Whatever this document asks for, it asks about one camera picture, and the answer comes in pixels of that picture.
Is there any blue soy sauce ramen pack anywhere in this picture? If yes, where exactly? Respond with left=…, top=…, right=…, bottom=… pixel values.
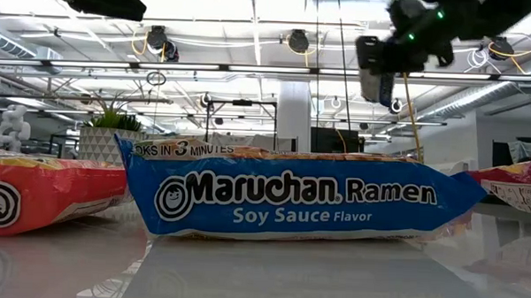
left=110, top=133, right=490, bottom=250

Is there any grey draped cloth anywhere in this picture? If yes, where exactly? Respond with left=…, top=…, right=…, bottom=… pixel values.
left=506, top=139, right=531, bottom=164

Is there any silver ventilation duct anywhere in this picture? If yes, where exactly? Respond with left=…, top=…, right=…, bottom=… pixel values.
left=0, top=27, right=65, bottom=74
left=419, top=52, right=531, bottom=126

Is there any black hanging cable with loop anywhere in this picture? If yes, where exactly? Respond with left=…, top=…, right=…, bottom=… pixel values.
left=331, top=0, right=357, bottom=132

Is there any black ceiling cord reel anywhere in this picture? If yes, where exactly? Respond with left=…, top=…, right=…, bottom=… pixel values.
left=284, top=28, right=325, bottom=69
left=487, top=32, right=531, bottom=76
left=130, top=23, right=181, bottom=64

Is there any white square pillar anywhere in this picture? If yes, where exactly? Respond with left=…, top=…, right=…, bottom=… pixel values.
left=276, top=80, right=314, bottom=154

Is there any green plant in patterned pot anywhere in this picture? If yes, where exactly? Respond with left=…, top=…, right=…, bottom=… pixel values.
left=77, top=91, right=147, bottom=166

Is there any black monitor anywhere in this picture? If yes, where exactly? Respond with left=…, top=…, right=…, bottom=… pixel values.
left=309, top=126, right=366, bottom=156

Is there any long ceiling light bar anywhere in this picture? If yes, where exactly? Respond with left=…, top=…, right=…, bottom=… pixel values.
left=0, top=56, right=531, bottom=84

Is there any orange ramen pack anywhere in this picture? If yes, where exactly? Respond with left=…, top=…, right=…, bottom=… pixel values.
left=0, top=146, right=132, bottom=242

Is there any hanging wire ring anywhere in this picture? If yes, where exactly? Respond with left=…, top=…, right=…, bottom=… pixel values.
left=145, top=71, right=167, bottom=88

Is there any thin black hanging cable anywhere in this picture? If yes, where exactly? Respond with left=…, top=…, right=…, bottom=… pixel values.
left=311, top=0, right=323, bottom=128

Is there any white humanoid figure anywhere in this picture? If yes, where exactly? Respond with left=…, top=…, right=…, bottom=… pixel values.
left=0, top=103, right=33, bottom=154

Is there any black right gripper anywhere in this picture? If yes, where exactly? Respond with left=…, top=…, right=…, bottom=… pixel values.
left=353, top=34, right=430, bottom=108

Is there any black metal frame stand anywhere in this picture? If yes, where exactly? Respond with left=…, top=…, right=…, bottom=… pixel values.
left=203, top=97, right=280, bottom=151

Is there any red ramen pack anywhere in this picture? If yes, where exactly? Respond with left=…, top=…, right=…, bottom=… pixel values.
left=465, top=156, right=531, bottom=216

